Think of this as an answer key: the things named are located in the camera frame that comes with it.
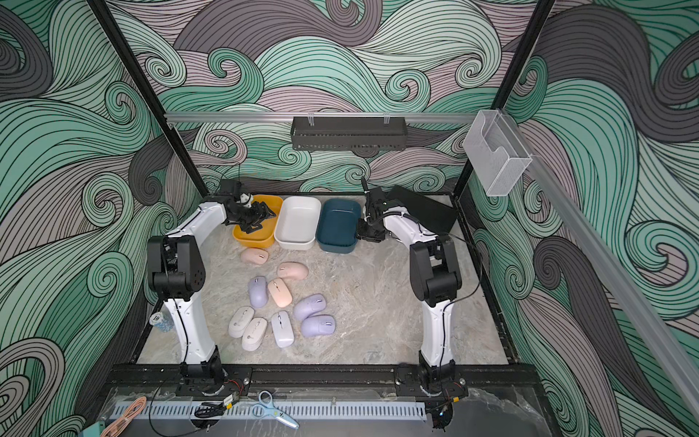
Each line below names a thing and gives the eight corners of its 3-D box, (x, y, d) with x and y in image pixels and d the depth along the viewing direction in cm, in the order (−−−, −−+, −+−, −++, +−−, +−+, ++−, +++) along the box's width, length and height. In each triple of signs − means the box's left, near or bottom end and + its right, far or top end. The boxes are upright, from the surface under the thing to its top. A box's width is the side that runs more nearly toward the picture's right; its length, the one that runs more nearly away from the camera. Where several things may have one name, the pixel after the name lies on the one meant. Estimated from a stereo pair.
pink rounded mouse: (278, 280, 96) (276, 275, 93) (280, 266, 99) (278, 261, 96) (307, 280, 96) (306, 275, 93) (308, 266, 99) (307, 261, 96)
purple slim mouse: (251, 309, 89) (249, 306, 87) (250, 281, 95) (248, 277, 93) (268, 305, 89) (266, 302, 87) (266, 277, 96) (265, 274, 94)
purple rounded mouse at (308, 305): (296, 323, 86) (295, 319, 83) (290, 308, 89) (289, 304, 86) (328, 306, 89) (327, 302, 86) (321, 293, 92) (320, 288, 89)
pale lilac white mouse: (276, 351, 80) (275, 349, 79) (271, 317, 87) (269, 314, 85) (296, 344, 82) (295, 342, 80) (289, 311, 88) (288, 308, 87)
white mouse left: (227, 338, 83) (225, 335, 81) (235, 309, 89) (233, 306, 87) (249, 338, 83) (247, 335, 81) (255, 309, 89) (253, 306, 87)
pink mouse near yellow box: (240, 264, 100) (238, 260, 98) (244, 252, 104) (242, 248, 101) (267, 264, 100) (265, 260, 98) (269, 252, 104) (268, 248, 101)
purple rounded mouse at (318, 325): (301, 337, 83) (300, 334, 80) (303, 319, 86) (302, 315, 84) (335, 337, 83) (334, 334, 80) (335, 319, 86) (335, 315, 84)
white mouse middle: (241, 351, 80) (239, 349, 78) (248, 319, 86) (246, 317, 85) (262, 351, 80) (261, 349, 78) (268, 319, 86) (267, 317, 85)
